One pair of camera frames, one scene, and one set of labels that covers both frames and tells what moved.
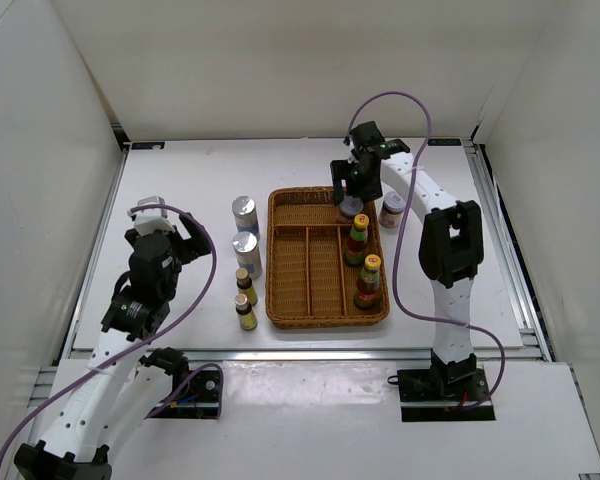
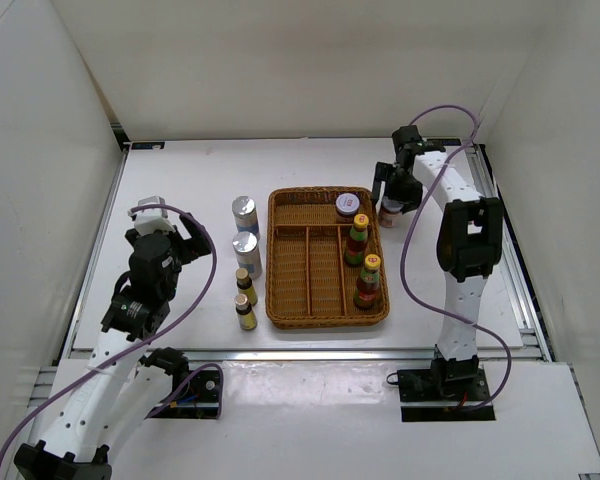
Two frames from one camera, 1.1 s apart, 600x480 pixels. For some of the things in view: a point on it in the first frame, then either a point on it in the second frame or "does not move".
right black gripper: [340, 171] to [410, 199]
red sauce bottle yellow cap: [365, 295] does not move
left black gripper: [198, 244] does not move
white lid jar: [392, 210] does not move
